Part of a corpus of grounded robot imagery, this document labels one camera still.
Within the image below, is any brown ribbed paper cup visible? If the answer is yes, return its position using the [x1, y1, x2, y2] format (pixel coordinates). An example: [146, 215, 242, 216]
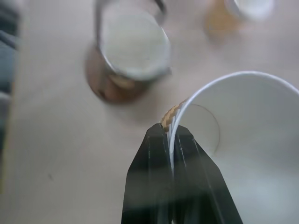
[100, 9, 171, 91]
[203, 0, 274, 39]

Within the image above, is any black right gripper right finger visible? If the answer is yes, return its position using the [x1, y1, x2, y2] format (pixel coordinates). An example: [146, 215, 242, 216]
[171, 125, 244, 224]

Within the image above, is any white paper cup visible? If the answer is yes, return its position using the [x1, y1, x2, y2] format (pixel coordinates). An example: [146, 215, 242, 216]
[158, 70, 299, 224]

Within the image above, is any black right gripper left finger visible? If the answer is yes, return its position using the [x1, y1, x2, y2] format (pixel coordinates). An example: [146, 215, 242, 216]
[121, 123, 175, 224]

